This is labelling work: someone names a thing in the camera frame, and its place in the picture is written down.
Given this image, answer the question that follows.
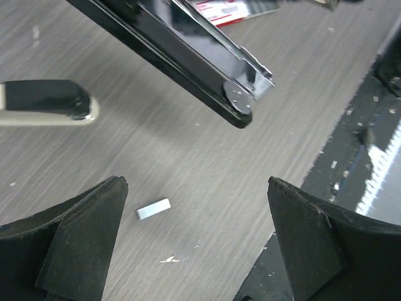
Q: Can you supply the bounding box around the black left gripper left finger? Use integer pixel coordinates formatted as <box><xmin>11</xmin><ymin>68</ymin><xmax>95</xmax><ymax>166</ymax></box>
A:
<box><xmin>1</xmin><ymin>176</ymin><xmax>128</xmax><ymax>300</ymax></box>

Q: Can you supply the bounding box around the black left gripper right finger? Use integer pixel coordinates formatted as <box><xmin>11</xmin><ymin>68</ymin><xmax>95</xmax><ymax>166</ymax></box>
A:
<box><xmin>268</xmin><ymin>177</ymin><xmax>400</xmax><ymax>300</ymax></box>

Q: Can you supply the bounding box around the silver staple strip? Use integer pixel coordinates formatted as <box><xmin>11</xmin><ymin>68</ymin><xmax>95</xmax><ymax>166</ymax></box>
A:
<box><xmin>137</xmin><ymin>198</ymin><xmax>171</xmax><ymax>220</ymax></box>

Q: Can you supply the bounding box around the black deli stapler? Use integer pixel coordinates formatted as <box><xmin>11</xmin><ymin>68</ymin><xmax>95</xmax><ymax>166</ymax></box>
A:
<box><xmin>68</xmin><ymin>0</ymin><xmax>274</xmax><ymax>129</ymax></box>

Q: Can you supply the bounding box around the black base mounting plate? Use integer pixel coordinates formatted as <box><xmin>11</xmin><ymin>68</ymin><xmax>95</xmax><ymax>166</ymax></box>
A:
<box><xmin>233</xmin><ymin>62</ymin><xmax>401</xmax><ymax>301</ymax></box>

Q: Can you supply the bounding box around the red white staple box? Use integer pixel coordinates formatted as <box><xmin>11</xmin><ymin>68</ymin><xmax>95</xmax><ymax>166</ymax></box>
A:
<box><xmin>190</xmin><ymin>0</ymin><xmax>279</xmax><ymax>27</ymax></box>

